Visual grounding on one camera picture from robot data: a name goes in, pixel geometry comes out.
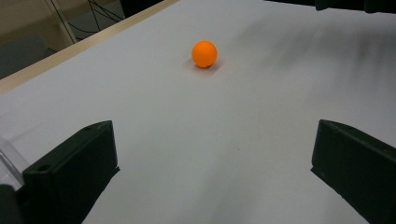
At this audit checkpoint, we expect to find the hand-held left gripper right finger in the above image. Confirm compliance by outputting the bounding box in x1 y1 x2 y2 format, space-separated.
310 119 396 224

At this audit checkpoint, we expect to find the white board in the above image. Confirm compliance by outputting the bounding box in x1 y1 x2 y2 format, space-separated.
0 0 396 224

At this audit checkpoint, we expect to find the orange ball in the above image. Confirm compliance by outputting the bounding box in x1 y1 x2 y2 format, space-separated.
191 40 219 69

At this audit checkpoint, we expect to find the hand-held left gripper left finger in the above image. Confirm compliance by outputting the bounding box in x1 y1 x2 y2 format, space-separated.
17 119 120 224

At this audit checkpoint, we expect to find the wooden table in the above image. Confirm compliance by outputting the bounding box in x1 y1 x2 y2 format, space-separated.
0 0 181 97

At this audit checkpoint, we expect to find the black cable bundle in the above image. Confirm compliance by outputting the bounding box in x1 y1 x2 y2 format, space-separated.
49 0 125 35

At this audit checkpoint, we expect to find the clear acrylic tray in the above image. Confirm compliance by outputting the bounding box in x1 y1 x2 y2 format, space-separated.
0 136 31 191

